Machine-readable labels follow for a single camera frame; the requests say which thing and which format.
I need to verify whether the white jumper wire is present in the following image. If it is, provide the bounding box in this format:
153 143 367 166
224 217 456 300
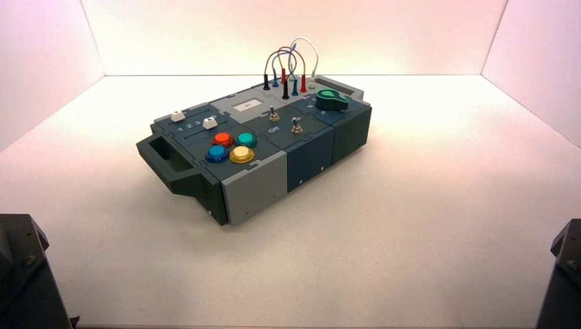
288 36 320 90

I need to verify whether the grey and blue task box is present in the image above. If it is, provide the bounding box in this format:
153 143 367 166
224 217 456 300
136 75 373 227

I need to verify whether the yellow round push button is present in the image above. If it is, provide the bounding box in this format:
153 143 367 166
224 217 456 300
229 145 255 165

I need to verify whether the white label display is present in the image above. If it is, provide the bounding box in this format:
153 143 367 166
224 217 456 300
234 99 264 113

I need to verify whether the red round push button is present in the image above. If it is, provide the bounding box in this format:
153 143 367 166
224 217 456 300
212 132 236 149

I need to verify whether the blue round push button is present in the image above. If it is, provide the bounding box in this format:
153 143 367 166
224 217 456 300
204 145 230 165

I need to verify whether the green rotary knob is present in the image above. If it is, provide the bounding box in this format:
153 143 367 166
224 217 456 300
314 88 350 112

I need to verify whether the black jumper wire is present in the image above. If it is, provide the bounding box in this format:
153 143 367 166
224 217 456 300
262 49 292 100

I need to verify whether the blue jumper wire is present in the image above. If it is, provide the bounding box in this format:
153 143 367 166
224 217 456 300
271 43 301 97

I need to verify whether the red jumper wire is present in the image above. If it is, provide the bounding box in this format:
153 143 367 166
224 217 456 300
277 46 309 94

